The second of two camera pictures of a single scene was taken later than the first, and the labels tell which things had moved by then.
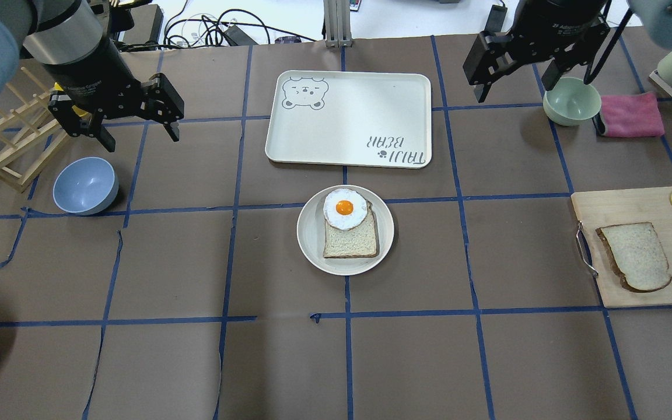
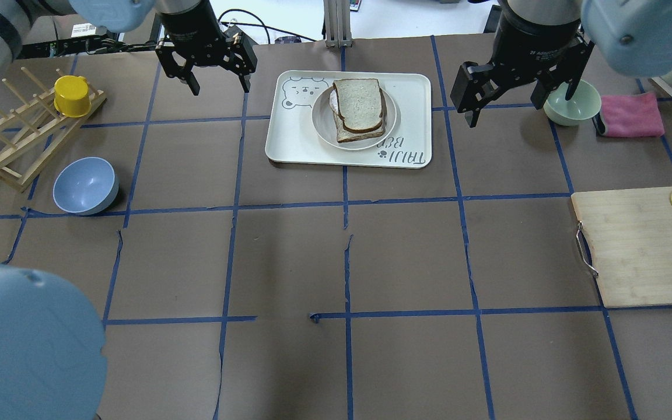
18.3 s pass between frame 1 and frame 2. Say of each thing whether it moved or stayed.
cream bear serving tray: stayed
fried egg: moved
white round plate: moved
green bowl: stayed
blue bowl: stayed
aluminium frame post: stayed
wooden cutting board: stayed
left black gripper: moved
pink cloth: stayed
